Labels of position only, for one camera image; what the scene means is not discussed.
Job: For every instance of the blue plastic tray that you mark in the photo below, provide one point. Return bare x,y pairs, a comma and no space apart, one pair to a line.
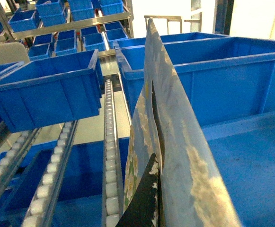
244,151

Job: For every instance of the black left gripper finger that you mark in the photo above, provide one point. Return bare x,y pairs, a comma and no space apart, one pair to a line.
144,208

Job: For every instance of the light blue flower gift bag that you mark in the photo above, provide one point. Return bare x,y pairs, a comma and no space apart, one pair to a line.
192,191

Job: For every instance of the white roller track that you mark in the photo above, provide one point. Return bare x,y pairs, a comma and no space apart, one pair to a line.
112,185
42,206
14,157

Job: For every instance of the blue crate on rollers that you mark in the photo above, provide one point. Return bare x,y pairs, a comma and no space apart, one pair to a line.
51,91

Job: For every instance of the large blue plastic crate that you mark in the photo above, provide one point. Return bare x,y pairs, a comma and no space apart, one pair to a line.
227,80

